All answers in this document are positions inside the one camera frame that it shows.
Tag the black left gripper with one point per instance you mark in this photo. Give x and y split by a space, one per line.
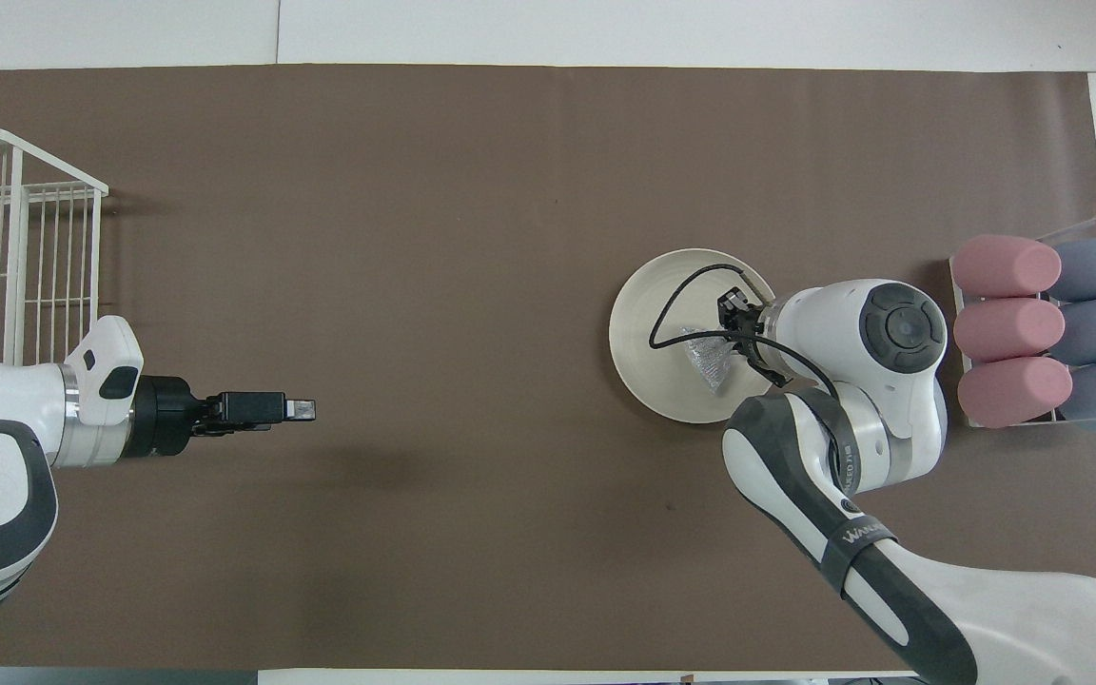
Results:
167 417

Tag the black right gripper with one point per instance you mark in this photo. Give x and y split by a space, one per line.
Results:
762 328

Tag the silver mesh sponge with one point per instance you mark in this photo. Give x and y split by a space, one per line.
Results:
712 366

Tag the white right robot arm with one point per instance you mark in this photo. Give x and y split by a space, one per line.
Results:
824 319

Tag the cream round plate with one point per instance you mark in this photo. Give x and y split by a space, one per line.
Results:
653 381

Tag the brown paper table mat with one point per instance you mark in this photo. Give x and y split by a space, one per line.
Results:
415 238

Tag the pink plastic cup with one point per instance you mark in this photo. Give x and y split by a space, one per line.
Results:
1014 392
1009 330
1005 266

